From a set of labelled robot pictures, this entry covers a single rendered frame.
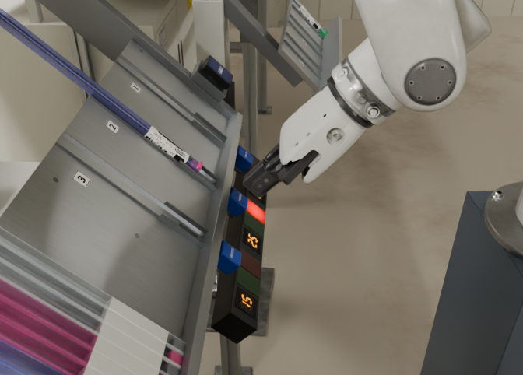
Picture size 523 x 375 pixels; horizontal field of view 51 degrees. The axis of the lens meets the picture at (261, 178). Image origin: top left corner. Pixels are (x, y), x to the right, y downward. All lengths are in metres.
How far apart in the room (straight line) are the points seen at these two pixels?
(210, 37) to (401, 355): 0.90
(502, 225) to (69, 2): 0.66
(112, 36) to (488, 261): 0.60
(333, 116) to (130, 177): 0.23
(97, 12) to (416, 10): 0.49
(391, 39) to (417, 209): 1.47
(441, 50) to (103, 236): 0.35
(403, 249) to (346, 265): 0.20
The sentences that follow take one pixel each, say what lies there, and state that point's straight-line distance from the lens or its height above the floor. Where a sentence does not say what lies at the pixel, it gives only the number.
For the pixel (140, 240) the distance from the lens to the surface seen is 0.56.
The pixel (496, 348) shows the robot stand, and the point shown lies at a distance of 0.76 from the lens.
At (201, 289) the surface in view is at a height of 0.73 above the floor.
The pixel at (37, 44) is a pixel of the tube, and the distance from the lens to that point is 0.67.
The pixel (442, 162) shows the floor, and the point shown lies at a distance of 2.24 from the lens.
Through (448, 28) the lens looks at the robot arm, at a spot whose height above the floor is 0.97.
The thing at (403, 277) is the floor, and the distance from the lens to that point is 1.67.
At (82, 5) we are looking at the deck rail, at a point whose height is 0.90.
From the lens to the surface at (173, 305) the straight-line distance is 0.54.
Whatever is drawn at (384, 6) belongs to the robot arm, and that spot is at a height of 0.98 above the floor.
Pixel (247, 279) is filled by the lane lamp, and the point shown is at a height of 0.66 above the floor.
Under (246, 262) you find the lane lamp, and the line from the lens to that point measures 0.68.
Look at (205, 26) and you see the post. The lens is 1.12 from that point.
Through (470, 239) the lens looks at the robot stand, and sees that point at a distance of 0.79.
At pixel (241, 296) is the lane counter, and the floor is 0.66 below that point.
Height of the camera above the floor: 1.12
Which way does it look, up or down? 33 degrees down
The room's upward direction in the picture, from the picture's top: straight up
